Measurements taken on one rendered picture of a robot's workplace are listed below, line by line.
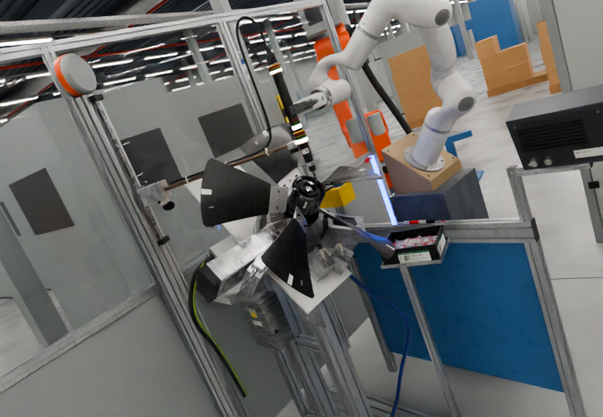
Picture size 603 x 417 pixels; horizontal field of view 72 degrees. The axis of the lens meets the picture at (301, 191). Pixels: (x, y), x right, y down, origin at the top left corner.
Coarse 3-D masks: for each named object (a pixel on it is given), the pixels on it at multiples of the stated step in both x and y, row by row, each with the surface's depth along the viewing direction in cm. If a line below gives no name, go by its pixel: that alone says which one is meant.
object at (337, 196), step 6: (342, 186) 193; (348, 186) 196; (330, 192) 195; (336, 192) 192; (342, 192) 193; (348, 192) 196; (324, 198) 199; (330, 198) 196; (336, 198) 194; (342, 198) 192; (348, 198) 195; (354, 198) 198; (324, 204) 201; (330, 204) 198; (336, 204) 195; (342, 204) 193
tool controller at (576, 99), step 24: (552, 96) 125; (576, 96) 118; (600, 96) 112; (528, 120) 124; (552, 120) 120; (576, 120) 116; (600, 120) 113; (528, 144) 128; (552, 144) 124; (576, 144) 120; (600, 144) 117; (528, 168) 134
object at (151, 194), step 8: (152, 184) 163; (160, 184) 160; (144, 192) 160; (152, 192) 160; (160, 192) 159; (168, 192) 164; (144, 200) 161; (152, 200) 160; (160, 200) 160; (144, 208) 163
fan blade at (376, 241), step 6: (336, 216) 141; (348, 222) 142; (354, 228) 139; (360, 234) 136; (366, 234) 140; (372, 234) 150; (366, 240) 134; (372, 240) 137; (378, 240) 141; (372, 246) 133; (378, 246) 135; (384, 246) 139; (390, 246) 143; (384, 252) 134; (390, 252) 137
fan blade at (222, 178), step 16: (208, 160) 138; (208, 176) 136; (224, 176) 137; (240, 176) 139; (224, 192) 136; (240, 192) 138; (256, 192) 140; (224, 208) 136; (240, 208) 138; (256, 208) 140; (208, 224) 134
